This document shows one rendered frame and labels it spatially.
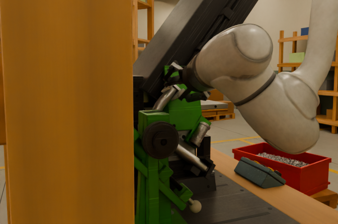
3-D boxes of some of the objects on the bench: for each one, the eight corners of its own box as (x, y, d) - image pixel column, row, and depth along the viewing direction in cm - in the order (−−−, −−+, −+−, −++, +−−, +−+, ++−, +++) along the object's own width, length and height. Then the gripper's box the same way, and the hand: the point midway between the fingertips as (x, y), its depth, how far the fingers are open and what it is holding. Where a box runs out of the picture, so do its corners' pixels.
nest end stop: (199, 178, 92) (206, 164, 94) (208, 179, 86) (215, 164, 88) (196, 176, 92) (204, 162, 94) (205, 177, 86) (213, 162, 88)
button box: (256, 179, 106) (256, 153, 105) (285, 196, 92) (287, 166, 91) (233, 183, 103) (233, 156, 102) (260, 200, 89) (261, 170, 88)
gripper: (234, 85, 71) (193, 101, 93) (187, 39, 69) (157, 67, 91) (217, 107, 69) (180, 118, 91) (168, 61, 67) (142, 84, 89)
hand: (172, 90), depth 88 cm, fingers closed on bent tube, 3 cm apart
